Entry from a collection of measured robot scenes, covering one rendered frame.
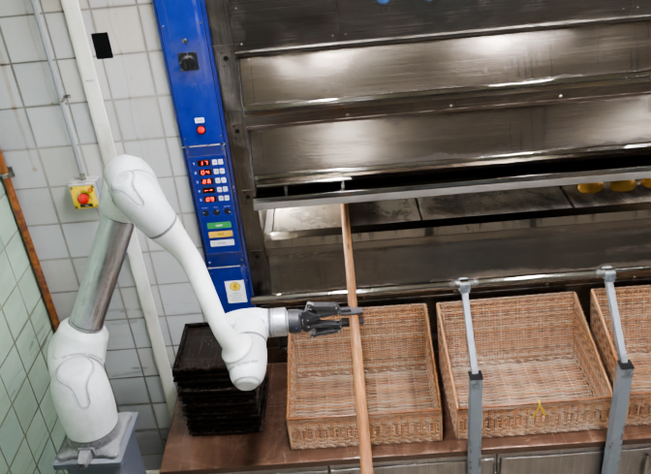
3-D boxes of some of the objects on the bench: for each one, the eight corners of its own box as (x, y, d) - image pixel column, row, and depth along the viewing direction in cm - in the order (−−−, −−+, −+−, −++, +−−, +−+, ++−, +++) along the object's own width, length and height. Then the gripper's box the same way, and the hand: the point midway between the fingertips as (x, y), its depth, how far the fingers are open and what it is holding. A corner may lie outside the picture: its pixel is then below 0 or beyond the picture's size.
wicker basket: (294, 363, 306) (286, 310, 292) (428, 355, 303) (427, 300, 289) (288, 452, 264) (279, 395, 250) (445, 442, 261) (444, 384, 247)
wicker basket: (434, 355, 303) (433, 300, 289) (571, 343, 301) (576, 289, 287) (454, 442, 261) (454, 384, 247) (613, 430, 259) (622, 370, 245)
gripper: (285, 294, 229) (360, 287, 228) (291, 333, 237) (363, 328, 236) (284, 307, 223) (362, 301, 222) (291, 349, 230) (365, 342, 230)
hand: (352, 316), depth 229 cm, fingers closed on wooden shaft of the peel, 3 cm apart
